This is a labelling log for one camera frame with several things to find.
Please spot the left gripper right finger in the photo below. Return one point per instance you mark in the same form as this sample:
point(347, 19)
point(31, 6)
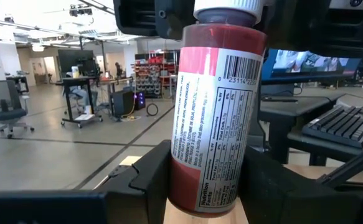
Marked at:
point(277, 196)

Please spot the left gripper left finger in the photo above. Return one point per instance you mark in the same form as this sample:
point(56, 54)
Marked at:
point(144, 189)

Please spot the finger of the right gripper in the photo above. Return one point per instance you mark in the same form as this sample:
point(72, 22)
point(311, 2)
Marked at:
point(168, 18)
point(296, 25)

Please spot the large red food colouring bottle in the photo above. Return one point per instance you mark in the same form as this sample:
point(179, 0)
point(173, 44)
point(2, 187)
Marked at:
point(218, 124)

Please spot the screen with blue display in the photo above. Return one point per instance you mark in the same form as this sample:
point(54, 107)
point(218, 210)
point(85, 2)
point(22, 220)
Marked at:
point(309, 62)

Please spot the red shelf unit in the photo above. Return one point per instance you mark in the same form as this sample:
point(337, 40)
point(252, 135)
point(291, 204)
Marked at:
point(150, 74)

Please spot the person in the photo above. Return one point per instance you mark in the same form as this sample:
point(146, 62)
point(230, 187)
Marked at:
point(81, 93)
point(119, 70)

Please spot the black ceiling spotlight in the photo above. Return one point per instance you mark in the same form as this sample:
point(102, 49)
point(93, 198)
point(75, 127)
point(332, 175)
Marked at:
point(81, 10)

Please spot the black computer tower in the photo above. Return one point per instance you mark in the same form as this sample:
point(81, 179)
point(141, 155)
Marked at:
point(122, 102)

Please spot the open grey laptop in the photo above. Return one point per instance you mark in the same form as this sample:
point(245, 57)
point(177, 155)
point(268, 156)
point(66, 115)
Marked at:
point(340, 124)

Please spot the black desk monitor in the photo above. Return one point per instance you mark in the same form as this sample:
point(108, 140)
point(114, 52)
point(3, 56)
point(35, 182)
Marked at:
point(73, 62)

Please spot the black rolling desk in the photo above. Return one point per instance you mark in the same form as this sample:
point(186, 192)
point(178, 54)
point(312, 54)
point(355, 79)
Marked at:
point(75, 81)

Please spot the grey office chair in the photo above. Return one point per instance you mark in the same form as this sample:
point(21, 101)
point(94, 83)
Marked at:
point(2, 99)

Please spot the black table frame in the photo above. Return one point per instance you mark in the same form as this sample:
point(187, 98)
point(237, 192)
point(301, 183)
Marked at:
point(349, 164)

